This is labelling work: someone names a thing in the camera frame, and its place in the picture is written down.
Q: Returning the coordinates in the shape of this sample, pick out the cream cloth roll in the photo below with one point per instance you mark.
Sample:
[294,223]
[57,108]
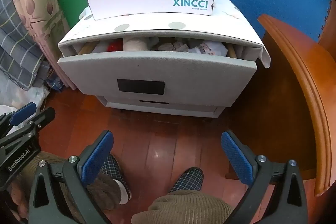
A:
[135,44]

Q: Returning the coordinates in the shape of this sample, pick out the person's right leg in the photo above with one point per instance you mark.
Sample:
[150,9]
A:
[181,205]

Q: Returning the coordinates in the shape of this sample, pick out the white printed underwear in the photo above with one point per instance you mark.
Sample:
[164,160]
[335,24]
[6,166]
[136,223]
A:
[207,48]

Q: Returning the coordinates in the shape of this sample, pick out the pale printed cloth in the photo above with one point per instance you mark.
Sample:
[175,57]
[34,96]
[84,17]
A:
[18,98]

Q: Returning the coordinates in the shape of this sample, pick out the grey nightstand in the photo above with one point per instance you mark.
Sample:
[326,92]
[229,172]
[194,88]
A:
[63,50]

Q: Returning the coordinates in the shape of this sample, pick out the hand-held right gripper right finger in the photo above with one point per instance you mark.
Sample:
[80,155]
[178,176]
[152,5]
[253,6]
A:
[236,155]

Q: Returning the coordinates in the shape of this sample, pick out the plaid slipper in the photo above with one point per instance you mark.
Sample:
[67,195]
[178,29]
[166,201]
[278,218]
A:
[113,169]
[187,179]

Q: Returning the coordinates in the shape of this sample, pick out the red sock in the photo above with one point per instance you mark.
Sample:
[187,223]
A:
[115,46]

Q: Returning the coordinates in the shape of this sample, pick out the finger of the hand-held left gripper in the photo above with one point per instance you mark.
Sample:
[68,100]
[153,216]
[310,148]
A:
[43,117]
[23,111]

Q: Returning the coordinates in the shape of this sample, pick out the blue printed bag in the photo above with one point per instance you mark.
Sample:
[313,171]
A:
[55,83]

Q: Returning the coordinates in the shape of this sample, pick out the blue grey plaid blanket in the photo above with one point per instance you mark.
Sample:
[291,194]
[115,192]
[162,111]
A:
[15,43]

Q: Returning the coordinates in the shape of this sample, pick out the pink floral cloth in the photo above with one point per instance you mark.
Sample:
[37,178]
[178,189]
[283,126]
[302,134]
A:
[39,3]

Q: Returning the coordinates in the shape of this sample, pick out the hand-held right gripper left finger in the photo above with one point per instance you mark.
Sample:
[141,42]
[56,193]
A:
[97,153]

